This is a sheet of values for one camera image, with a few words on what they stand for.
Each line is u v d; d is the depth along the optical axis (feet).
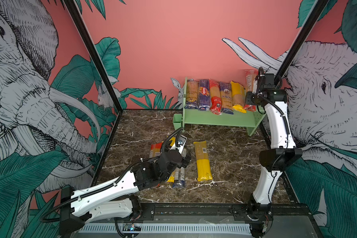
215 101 2.66
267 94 1.84
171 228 2.30
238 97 2.84
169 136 1.42
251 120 3.20
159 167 1.59
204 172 2.81
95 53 2.89
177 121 3.61
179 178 2.72
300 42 2.64
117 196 1.49
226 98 2.82
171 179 2.68
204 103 2.68
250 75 2.76
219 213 2.45
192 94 2.89
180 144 1.84
